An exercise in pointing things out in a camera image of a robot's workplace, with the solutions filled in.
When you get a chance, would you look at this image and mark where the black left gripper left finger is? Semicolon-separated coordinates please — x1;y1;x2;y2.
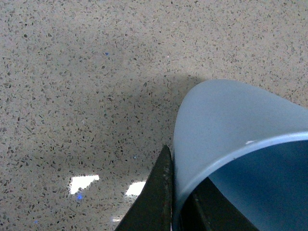
116;145;173;231

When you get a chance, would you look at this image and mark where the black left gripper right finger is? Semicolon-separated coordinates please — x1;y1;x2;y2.
180;178;258;231

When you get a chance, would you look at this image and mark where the light blue plastic cup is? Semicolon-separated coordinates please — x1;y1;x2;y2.
172;79;308;231

